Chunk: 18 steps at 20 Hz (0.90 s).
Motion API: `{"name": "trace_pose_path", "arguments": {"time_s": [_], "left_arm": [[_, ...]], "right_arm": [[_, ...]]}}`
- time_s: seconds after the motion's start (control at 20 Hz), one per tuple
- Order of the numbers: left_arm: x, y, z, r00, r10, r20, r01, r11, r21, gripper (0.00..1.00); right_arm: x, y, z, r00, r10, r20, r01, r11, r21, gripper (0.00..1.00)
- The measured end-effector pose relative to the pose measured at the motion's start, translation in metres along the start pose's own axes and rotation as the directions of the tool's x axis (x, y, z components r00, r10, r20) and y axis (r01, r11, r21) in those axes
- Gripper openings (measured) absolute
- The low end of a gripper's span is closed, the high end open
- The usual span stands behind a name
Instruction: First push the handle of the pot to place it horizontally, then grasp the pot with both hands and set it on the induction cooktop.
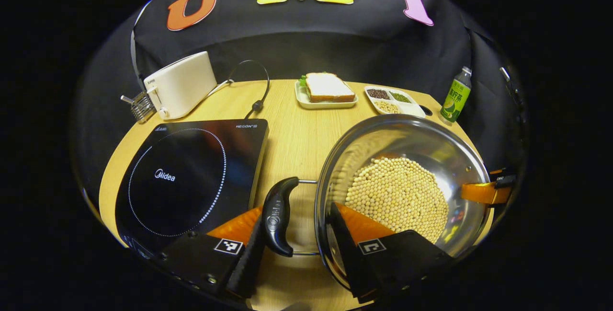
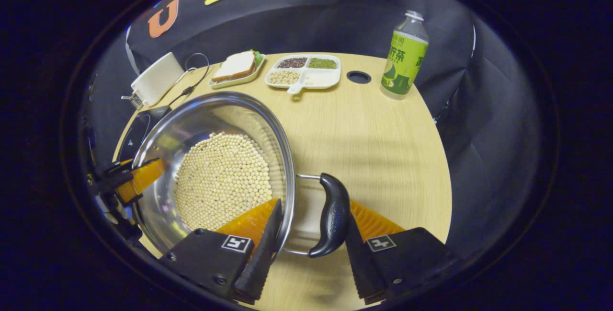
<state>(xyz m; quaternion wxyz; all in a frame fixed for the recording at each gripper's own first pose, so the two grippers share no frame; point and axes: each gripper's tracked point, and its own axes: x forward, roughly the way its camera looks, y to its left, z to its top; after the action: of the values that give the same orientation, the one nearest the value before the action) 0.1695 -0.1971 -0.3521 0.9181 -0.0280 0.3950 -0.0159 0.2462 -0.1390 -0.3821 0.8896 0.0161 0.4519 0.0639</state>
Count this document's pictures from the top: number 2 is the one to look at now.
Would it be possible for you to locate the sandwich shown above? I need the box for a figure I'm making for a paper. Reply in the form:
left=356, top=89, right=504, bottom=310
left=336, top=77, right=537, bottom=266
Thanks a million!
left=212, top=50, right=262, bottom=83

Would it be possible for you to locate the pile of soybeans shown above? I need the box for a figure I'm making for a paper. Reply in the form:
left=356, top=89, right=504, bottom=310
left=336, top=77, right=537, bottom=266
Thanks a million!
left=173, top=132, right=273, bottom=231

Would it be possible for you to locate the white sandwich plate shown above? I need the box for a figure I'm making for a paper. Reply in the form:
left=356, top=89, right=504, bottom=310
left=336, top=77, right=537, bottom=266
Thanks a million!
left=208, top=52, right=266, bottom=90

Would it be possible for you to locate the green tea bottle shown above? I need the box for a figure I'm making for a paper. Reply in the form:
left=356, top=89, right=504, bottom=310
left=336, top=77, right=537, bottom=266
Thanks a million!
left=381, top=10, right=429, bottom=101

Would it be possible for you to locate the stainless steel pot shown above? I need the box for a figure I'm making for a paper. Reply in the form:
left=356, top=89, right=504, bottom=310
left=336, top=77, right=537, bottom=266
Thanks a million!
left=132, top=92, right=351, bottom=259

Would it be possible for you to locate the white divided dish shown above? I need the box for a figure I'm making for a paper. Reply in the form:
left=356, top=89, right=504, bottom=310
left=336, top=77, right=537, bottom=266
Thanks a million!
left=265, top=54, right=341, bottom=95

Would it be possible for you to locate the white toaster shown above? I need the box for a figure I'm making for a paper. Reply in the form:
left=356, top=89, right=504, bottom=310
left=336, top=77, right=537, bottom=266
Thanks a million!
left=130, top=52, right=185, bottom=108

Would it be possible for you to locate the wire mesh basket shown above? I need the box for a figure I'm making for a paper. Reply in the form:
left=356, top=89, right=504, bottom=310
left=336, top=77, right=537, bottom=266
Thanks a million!
left=121, top=92, right=144, bottom=110

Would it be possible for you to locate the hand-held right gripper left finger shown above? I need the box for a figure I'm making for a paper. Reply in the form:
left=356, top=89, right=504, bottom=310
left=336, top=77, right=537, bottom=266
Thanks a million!
left=160, top=198, right=284, bottom=304

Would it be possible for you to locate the black induction cooktop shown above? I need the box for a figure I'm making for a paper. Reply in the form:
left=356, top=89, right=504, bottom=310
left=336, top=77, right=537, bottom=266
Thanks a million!
left=117, top=105, right=173, bottom=164

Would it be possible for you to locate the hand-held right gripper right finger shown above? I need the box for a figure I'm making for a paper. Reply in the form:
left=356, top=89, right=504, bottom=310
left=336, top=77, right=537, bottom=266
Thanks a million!
left=345, top=198, right=456, bottom=305

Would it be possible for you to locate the black power cable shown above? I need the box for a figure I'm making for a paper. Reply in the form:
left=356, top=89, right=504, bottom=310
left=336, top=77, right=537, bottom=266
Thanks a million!
left=165, top=53, right=210, bottom=110

